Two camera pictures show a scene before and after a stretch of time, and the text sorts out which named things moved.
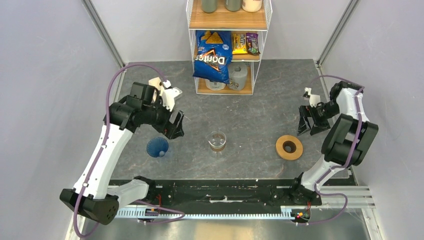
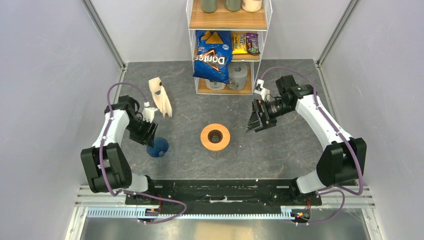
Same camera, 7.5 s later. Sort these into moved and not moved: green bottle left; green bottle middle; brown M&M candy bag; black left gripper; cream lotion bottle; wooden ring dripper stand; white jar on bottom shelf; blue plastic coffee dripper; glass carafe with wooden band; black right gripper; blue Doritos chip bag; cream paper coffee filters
Moved: black left gripper; glass carafe with wooden band; black right gripper; wooden ring dripper stand
Not moved: green bottle left; cream paper coffee filters; white jar on bottom shelf; blue Doritos chip bag; green bottle middle; brown M&M candy bag; blue plastic coffee dripper; cream lotion bottle
